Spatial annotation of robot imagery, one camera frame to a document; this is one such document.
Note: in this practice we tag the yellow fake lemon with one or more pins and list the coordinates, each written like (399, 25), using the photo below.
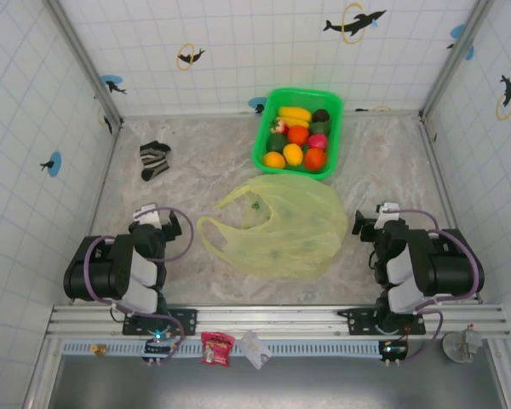
(293, 153)

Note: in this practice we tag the orange fake orange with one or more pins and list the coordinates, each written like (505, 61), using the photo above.
(273, 160)

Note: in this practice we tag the dark brown fake fruit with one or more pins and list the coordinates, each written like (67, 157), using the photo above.
(321, 115)

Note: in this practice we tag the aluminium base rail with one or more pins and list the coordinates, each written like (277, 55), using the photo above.
(260, 317)

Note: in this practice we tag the small circuit board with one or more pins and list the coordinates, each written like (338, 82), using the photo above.
(394, 350)
(157, 347)

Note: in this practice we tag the small brass fitting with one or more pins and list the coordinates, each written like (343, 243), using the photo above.
(98, 349)

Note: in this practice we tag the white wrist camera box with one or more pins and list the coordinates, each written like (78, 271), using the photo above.
(387, 215)
(149, 215)

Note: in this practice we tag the clear white plastic packet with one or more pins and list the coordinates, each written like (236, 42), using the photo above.
(255, 349)

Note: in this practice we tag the red snack packet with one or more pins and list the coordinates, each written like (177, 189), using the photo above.
(216, 347)

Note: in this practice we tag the green fake avocado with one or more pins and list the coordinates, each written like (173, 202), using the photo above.
(319, 128)

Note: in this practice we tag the pink-red fake apple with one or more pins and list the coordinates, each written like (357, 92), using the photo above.
(317, 140)

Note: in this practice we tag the yellow translucent plastic bag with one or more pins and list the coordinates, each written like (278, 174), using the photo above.
(289, 238)

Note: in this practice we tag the yellow fake banana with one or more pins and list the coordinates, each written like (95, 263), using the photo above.
(295, 114)

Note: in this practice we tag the green plastic basket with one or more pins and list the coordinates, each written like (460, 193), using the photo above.
(332, 128)

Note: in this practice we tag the clear plastic suction disc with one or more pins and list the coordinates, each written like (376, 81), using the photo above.
(460, 343)

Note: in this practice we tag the black grey striped sock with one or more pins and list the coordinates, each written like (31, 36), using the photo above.
(153, 157)

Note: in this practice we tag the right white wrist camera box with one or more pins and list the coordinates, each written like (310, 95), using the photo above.
(387, 215)

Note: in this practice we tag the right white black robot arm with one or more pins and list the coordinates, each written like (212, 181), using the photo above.
(447, 272)

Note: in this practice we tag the red-orange fake fruit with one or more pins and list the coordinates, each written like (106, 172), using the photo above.
(298, 134)
(315, 158)

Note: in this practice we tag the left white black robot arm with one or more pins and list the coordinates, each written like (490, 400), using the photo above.
(98, 272)

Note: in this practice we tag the aluminium corner post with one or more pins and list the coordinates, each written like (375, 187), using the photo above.
(86, 64)
(451, 64)

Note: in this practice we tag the dark green fake lime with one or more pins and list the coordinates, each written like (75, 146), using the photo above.
(275, 142)

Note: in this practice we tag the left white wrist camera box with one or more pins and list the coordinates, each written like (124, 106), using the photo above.
(149, 215)

